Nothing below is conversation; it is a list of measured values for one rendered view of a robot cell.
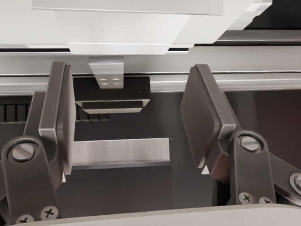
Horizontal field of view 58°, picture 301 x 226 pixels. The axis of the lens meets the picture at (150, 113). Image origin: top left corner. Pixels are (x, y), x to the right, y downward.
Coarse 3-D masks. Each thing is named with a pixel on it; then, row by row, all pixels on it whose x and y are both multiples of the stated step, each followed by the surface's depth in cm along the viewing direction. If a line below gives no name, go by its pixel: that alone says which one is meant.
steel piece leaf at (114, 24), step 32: (32, 0) 11; (64, 0) 11; (96, 0) 12; (128, 0) 12; (160, 0) 12; (192, 0) 12; (64, 32) 19; (96, 32) 19; (128, 32) 20; (160, 32) 20
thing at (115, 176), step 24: (96, 144) 23; (120, 144) 24; (144, 144) 24; (168, 144) 24; (72, 168) 22; (96, 168) 22; (120, 168) 23; (144, 168) 23; (168, 168) 23; (72, 192) 22; (96, 192) 22; (120, 192) 22; (144, 192) 23; (168, 192) 23; (72, 216) 22
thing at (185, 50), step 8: (0, 48) 24; (8, 48) 24; (16, 48) 24; (24, 48) 24; (32, 48) 24; (40, 48) 24; (48, 48) 24; (56, 48) 24; (64, 48) 25; (176, 48) 26; (184, 48) 26
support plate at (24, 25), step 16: (0, 0) 15; (16, 0) 15; (224, 0) 16; (240, 0) 16; (0, 16) 17; (16, 16) 17; (32, 16) 17; (48, 16) 17; (192, 16) 18; (208, 16) 18; (224, 16) 18; (0, 32) 19; (16, 32) 19; (32, 32) 20; (48, 32) 20; (192, 32) 21; (208, 32) 21
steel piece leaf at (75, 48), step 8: (72, 48) 23; (80, 48) 23; (88, 48) 23; (96, 48) 23; (104, 48) 23; (112, 48) 23; (120, 48) 23; (128, 48) 23; (136, 48) 23; (144, 48) 24; (152, 48) 24; (160, 48) 24; (168, 48) 24
